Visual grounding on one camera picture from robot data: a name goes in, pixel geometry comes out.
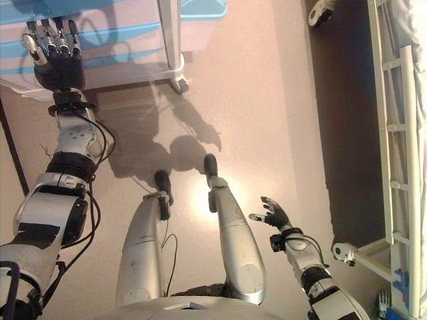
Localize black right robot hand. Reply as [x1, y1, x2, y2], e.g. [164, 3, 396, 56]
[248, 196, 291, 231]

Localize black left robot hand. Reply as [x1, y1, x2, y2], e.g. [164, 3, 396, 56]
[21, 18, 86, 91]

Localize silver right robot leg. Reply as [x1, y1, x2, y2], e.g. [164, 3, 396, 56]
[203, 153, 268, 306]

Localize white blue medical cart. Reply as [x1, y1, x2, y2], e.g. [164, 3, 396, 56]
[0, 0, 196, 101]

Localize bed caster wheel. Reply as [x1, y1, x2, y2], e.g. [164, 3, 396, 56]
[307, 0, 336, 27]
[332, 241, 358, 267]

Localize grey robot torso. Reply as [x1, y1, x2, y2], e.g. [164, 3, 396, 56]
[109, 295, 314, 320]

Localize small white ribbed object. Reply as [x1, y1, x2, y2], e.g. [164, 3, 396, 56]
[376, 289, 391, 316]

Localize blue tape on bed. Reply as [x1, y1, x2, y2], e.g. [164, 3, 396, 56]
[392, 268, 410, 309]

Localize blue lidded waste bin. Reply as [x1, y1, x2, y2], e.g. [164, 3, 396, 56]
[178, 0, 228, 47]

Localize white hospital bed frame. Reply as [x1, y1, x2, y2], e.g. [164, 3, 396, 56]
[306, 0, 427, 320]

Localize thin black leg wire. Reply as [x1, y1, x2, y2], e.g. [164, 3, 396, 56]
[159, 221, 179, 297]

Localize white bed side rail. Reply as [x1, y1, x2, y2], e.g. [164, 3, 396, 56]
[366, 0, 423, 317]

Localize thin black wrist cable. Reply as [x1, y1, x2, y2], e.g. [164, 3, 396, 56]
[41, 106, 116, 307]

